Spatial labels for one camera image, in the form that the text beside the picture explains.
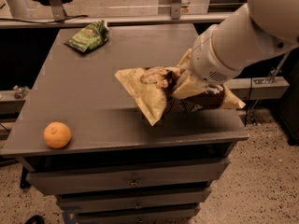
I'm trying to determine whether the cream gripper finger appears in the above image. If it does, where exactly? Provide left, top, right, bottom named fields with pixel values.
left=171, top=75, right=206, bottom=99
left=177, top=49, right=192, bottom=71

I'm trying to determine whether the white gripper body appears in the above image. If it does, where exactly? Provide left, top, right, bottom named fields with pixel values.
left=189, top=25, right=241, bottom=84

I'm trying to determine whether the brown chip bag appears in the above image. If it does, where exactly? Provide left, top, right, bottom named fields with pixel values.
left=115, top=67, right=245, bottom=126

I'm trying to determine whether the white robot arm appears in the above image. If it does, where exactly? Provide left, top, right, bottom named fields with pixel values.
left=172, top=0, right=299, bottom=99

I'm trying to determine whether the green chip bag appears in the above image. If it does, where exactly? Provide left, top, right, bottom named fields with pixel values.
left=64, top=21, right=109, bottom=53

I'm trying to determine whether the metal railing bar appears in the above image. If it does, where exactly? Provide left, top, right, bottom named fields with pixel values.
left=0, top=12, right=232, bottom=29

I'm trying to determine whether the top grey drawer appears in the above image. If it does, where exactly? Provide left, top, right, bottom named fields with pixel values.
left=27, top=158, right=230, bottom=195

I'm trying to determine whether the grey drawer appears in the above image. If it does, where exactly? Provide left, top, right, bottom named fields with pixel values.
left=27, top=158, right=230, bottom=195
left=76, top=204, right=200, bottom=224
left=58, top=187, right=211, bottom=213

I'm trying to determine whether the middle grey drawer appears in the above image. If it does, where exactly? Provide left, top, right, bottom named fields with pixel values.
left=58, top=187, right=211, bottom=213

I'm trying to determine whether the grey drawer cabinet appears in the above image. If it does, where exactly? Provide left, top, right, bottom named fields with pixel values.
left=1, top=23, right=249, bottom=224

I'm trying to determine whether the bottom grey drawer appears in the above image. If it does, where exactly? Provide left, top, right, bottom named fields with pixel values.
left=76, top=204, right=200, bottom=224

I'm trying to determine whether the orange fruit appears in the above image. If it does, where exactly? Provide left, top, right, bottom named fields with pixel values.
left=44, top=122, right=72, bottom=148

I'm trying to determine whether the small crumpled clear object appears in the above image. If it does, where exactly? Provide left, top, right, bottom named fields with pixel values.
left=13, top=85, right=30, bottom=99

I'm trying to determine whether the black shoe on floor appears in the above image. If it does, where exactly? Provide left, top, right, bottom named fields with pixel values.
left=25, top=215, right=45, bottom=224

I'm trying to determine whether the black cable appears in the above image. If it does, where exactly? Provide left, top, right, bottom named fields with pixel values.
left=0, top=14, right=90, bottom=25

